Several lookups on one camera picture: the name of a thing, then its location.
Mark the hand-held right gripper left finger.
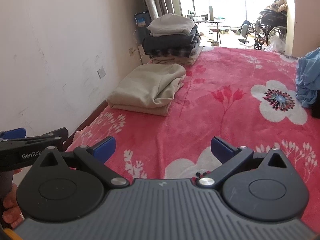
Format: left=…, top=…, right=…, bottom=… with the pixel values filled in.
left=37, top=136, right=129, bottom=188

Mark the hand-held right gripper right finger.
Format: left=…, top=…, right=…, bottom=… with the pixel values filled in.
left=197, top=136, right=288, bottom=188

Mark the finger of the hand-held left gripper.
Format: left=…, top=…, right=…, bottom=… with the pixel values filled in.
left=24, top=127, right=69, bottom=148
left=0, top=128, right=27, bottom=142

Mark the beige zip jacket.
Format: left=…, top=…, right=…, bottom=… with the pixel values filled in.
left=106, top=63, right=187, bottom=117

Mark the stack of folded clothes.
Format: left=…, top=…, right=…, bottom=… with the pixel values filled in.
left=143, top=13, right=203, bottom=67

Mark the person's left hand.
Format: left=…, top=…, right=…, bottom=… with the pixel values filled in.
left=0, top=169, right=24, bottom=230

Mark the pink floral blanket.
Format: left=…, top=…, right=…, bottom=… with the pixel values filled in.
left=65, top=45, right=320, bottom=230

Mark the light blue garment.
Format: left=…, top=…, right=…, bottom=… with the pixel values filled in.
left=295, top=47, right=320, bottom=108

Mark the white plastic bag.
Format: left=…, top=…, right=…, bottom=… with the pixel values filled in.
left=264, top=35, right=286, bottom=53

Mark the teal chair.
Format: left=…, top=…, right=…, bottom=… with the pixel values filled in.
left=237, top=20, right=251, bottom=46

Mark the folding table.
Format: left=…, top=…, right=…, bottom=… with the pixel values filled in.
left=194, top=16, right=224, bottom=46

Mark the dark box with blue label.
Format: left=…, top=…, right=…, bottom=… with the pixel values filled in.
left=134, top=10, right=152, bottom=53

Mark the black wheelchair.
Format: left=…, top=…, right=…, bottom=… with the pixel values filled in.
left=254, top=0, right=288, bottom=50

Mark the wooden bed frame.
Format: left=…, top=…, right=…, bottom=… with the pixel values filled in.
left=64, top=99, right=109, bottom=153

